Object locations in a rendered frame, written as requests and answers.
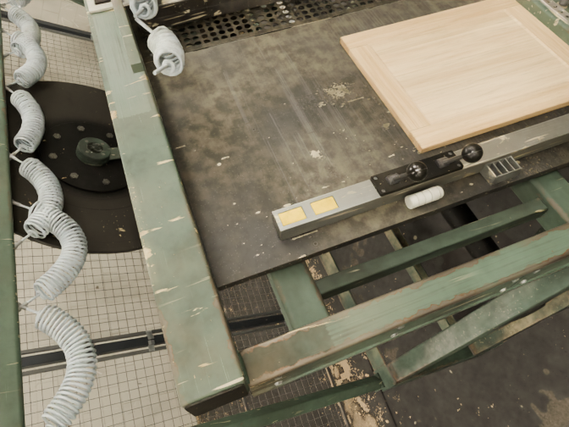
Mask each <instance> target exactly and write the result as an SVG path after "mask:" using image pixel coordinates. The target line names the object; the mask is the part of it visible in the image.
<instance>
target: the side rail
mask: <svg viewBox="0 0 569 427"><path fill-rule="evenodd" d="M567 267H569V222H568V223H566V224H563V225H560V226H558V227H555V228H553V229H551V230H547V231H545V232H543V233H540V234H538V235H536V236H532V237H529V238H528V239H525V240H523V241H519V242H517V243H514V244H512V245H510V246H508V247H504V248H501V249H500V250H497V251H494V252H491V253H489V254H486V255H484V256H482V257H480V258H475V259H473V260H471V261H469V262H466V263H463V264H461V265H458V266H455V267H454V268H451V269H447V270H446V271H443V272H440V273H438V274H435V275H432V276H430V277H428V278H426V279H423V280H420V281H417V282H415V283H412V284H410V285H408V286H404V287H401V288H400V289H397V290H395V291H392V292H389V293H387V294H384V295H382V296H380V297H376V298H374V299H372V300H369V301H367V302H363V303H361V304H358V305H356V306H354V307H352V308H348V309H346V310H343V311H341V312H338V313H335V314H333V315H330V316H328V317H326V318H323V319H320V320H318V321H315V322H313V323H310V324H307V325H304V326H302V327H300V328H298V329H295V330H292V331H290V332H287V333H284V334H283V335H279V336H276V337H274V338H272V339H269V340H267V341H264V342H261V343H259V344H256V345H255V346H252V347H248V348H246V349H244V350H241V351H239V352H238V353H240V355H241V356H242V359H243V362H244V365H245V367H246V372H247V375H248V377H249V380H250V384H248V386H249V388H250V390H251V394H252V395H253V397H257V396H260V395H262V394H264V393H266V392H268V391H271V390H274V389H276V388H278V387H281V386H282V385H286V384H288V383H290V382H292V381H295V380H298V379H300V378H302V377H305V376H307V375H309V374H312V373H315V372H317V371H319V370H321V369H325V368H327V367H328V366H331V365H333V364H336V363H339V362H341V361H343V360H346V359H347V358H351V357H353V356H356V355H357V354H360V353H362V352H365V351H367V350H370V349H372V348H374V347H377V346H380V345H382V344H384V343H386V342H388V341H392V340H394V339H396V338H398V337H401V336H403V335H406V334H408V333H411V332H413V331H414V330H418V329H421V328H422V327H424V326H427V325H429V324H432V323H435V322H437V321H439V320H441V319H445V318H447V317H449V316H451V315H453V314H456V313H459V312H461V311H463V310H466V309H468V308H471V307H473V306H476V305H478V304H479V303H482V302H486V301H488V300H489V299H492V298H494V297H497V296H499V295H502V294H504V293H507V292H508V291H512V290H514V289H516V288H518V287H520V286H524V285H526V284H528V283H530V282H533V281H535V280H538V279H541V278H543V277H545V276H547V275H551V274H553V273H554V272H557V271H559V270H562V269H564V268H567Z"/></svg>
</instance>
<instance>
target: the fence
mask: <svg viewBox="0 0 569 427"><path fill-rule="evenodd" d="M568 141H569V114H566V115H563V116H560V117H557V118H554V119H550V120H547V121H545V122H542V123H539V124H536V125H532V126H529V127H527V128H524V129H521V130H517V131H514V132H512V133H509V134H506V135H503V136H499V137H496V138H494V139H491V140H488V141H484V142H481V143H479V144H478V145H480V146H481V147H482V149H483V156H482V158H481V159H480V160H479V161H477V162H476V163H468V162H466V161H465V160H464V159H461V160H460V161H461V162H462V164H463V165H464V167H463V169H461V170H458V171H456V172H453V173H450V174H447V175H443V176H440V177H438V178H435V179H432V180H429V181H426V182H423V183H421V184H418V185H415V186H411V187H408V188H406V189H403V190H400V191H396V192H394V193H391V194H389V195H386V196H383V197H381V196H380V195H379V194H378V192H377V190H376V189H375V187H374V186H373V183H372V182H371V181H370V180H365V181H363V182H360V183H357V184H355V185H352V186H347V187H345V188H342V189H339V190H337V191H332V192H330V193H327V194H324V195H322V196H319V197H314V198H312V199H309V200H306V201H304V202H299V203H296V204H293V205H290V206H288V207H285V208H281V209H278V210H275V211H273V212H272V218H273V225H274V227H275V229H276V231H277V233H278V235H279V239H280V240H281V241H282V240H285V239H288V238H291V237H293V236H298V235H300V234H302V233H305V232H308V231H310V230H315V229H317V228H320V227H323V226H325V225H329V224H332V223H334V222H337V221H340V220H342V219H346V218H349V217H351V216H354V215H357V214H361V213H364V212H367V211H369V210H371V209H374V208H378V207H381V206H384V205H386V204H389V203H392V202H395V201H398V200H401V199H403V198H405V197H406V196H408V195H411V194H413V193H416V192H419V191H423V190H426V189H428V188H430V187H433V186H442V185H444V184H447V183H450V182H452V181H455V180H459V179H461V178H464V177H467V176H469V175H474V174H476V173H479V172H480V171H481V170H482V168H483V167H484V165H485V164H489V163H492V162H494V161H497V160H500V159H502V158H506V157H509V156H512V157H513V158H514V159H515V160H516V159H519V158H523V157H526V156H528V155H530V154H533V153H537V152H540V151H543V150H545V149H548V148H551V147H554V146H557V145H560V144H562V143H565V142H568ZM328 197H333V198H334V200H335V202H336V204H337V206H338V207H337V208H335V209H332V210H329V211H327V212H324V213H320V214H318V215H316V214H315V213H314V211H313V209H312V206H311V203H313V202H317V201H320V200H323V199H325V198H328ZM299 207H301V208H302V210H303V212H304V214H305V215H306V217H307V218H306V219H303V220H300V221H297V222H295V223H292V224H289V225H285V226H283V225H282V222H281V220H280V218H279V214H281V213H284V212H287V211H290V210H292V209H295V208H299Z"/></svg>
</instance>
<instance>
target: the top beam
mask: <svg viewBox="0 0 569 427"><path fill-rule="evenodd" d="M84 4H85V7H86V14H87V18H88V21H89V25H90V29H91V35H92V39H93V42H94V46H95V50H96V54H97V60H98V63H99V68H100V71H101V75H102V81H103V85H104V89H105V92H106V96H107V100H108V106H109V110H110V114H111V117H112V121H113V128H114V131H115V135H116V138H117V142H118V146H119V152H120V156H121V159H122V164H123V167H124V173H125V177H126V181H127V185H128V188H129V192H130V198H131V202H132V206H133V209H134V213H135V220H136V223H137V227H138V231H139V234H140V238H141V245H142V248H143V252H144V255H145V260H146V266H147V269H148V273H149V277H150V281H151V284H152V290H153V294H154V298H155V302H156V305H157V311H158V316H159V319H160V323H161V326H162V330H163V337H164V340H165V344H166V347H167V351H168V358H169V362H170V365H171V369H172V373H173V377H174V383H175V386H176V390H177V394H178V398H179V401H180V406H181V407H183V408H184V409H185V411H187V412H188V413H190V414H192V415H193V416H195V417H196V416H199V415H202V414H204V413H207V412H209V411H212V410H214V409H216V408H219V407H222V406H223V405H226V404H228V403H231V402H233V401H236V400H238V399H241V398H242V397H246V396H247V395H248V392H249V390H250V389H249V386H248V384H247V382H246V377H245V375H244V372H243V369H242V367H241V364H240V360H239V356H238V353H237V350H236V347H235V342H234V339H233V336H232V334H231V331H230V328H229V324H228V321H227V319H226V316H225V313H224V308H223V305H222V303H221V300H220V297H219V294H218V290H217V287H216V285H215V282H214V279H213V274H212V271H211V269H210V266H209V263H208V261H207V256H206V253H205V251H204V248H203V245H202V240H201V237H200V235H199V232H198V229H197V227H196V221H195V219H194V216H193V214H192V212H191V206H190V204H189V201H188V198H187V196H186V193H185V188H184V186H183V183H182V180H181V178H180V172H179V170H178V167H177V164H176V162H175V159H174V155H173V152H172V149H171V146H170V144H169V140H168V136H167V132H166V130H165V127H164V125H163V121H162V118H161V115H160V113H159V110H158V106H157V102H156V99H155V97H154V94H153V91H152V87H151V84H150V81H149V79H148V76H147V72H146V68H145V65H144V63H143V60H142V57H141V53H140V50H139V48H138V45H137V42H136V39H135V34H134V31H133V29H132V26H131V23H130V19H129V16H128V14H127V11H126V7H125V6H124V10H125V12H126V15H127V18H128V21H129V24H130V28H131V31H132V34H133V37H134V39H135V44H136V47H137V50H138V53H139V55H140V58H141V62H142V65H143V69H144V71H142V72H138V73H133V71H132V68H131V66H130V61H129V59H128V55H127V52H126V50H125V46H124V42H123V38H122V36H121V32H120V29H119V24H118V21H117V19H116V15H115V12H114V10H113V9H110V10H106V11H102V12H98V13H93V14H90V12H89V8H88V5H87V1H86V0H84Z"/></svg>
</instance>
